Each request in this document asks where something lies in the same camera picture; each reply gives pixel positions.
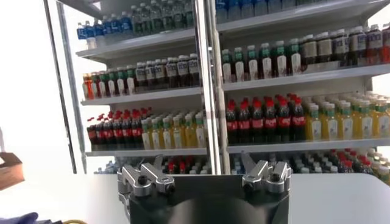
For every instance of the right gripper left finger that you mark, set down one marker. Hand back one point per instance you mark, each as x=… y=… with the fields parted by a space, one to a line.
x=152 y=175

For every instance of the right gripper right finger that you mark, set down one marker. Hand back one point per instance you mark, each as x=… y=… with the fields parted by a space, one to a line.
x=260 y=172

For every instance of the purple t-shirt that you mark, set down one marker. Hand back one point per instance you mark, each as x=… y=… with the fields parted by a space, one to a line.
x=21 y=219

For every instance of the yellow juice bottle green label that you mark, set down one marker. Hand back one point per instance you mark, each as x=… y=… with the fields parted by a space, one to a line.
x=146 y=137
x=166 y=135
x=156 y=136
x=365 y=121
x=189 y=134
x=347 y=123
x=330 y=124
x=314 y=126
x=382 y=120
x=199 y=133
x=176 y=134

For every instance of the cola bottle red cap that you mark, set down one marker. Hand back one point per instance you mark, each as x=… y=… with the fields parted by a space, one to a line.
x=118 y=132
x=91 y=134
x=298 y=120
x=231 y=124
x=137 y=131
x=244 y=124
x=108 y=133
x=284 y=121
x=127 y=132
x=270 y=122
x=257 y=123
x=100 y=134

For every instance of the grey metal shelf unit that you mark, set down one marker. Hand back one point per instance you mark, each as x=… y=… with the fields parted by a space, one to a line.
x=137 y=95
x=304 y=76

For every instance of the dark tea bottle green label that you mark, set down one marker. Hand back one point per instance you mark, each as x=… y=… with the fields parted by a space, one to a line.
x=265 y=63
x=239 y=67
x=226 y=68
x=294 y=58
x=103 y=86
x=111 y=85
x=95 y=87
x=279 y=61
x=252 y=64
x=131 y=82
x=121 y=83

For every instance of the orange-red drink bottle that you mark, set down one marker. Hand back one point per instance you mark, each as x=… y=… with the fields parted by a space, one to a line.
x=87 y=88

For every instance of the dark bottle beige label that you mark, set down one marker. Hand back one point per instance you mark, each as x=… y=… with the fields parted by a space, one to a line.
x=324 y=48
x=309 y=50

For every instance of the brown cardboard box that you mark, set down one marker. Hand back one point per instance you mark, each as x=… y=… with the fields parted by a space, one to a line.
x=10 y=173

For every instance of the red drink bottle blue-white label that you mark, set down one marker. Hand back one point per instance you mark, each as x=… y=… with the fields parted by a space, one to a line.
x=387 y=42

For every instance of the dark frame pole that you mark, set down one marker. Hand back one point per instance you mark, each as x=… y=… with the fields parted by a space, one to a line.
x=76 y=121

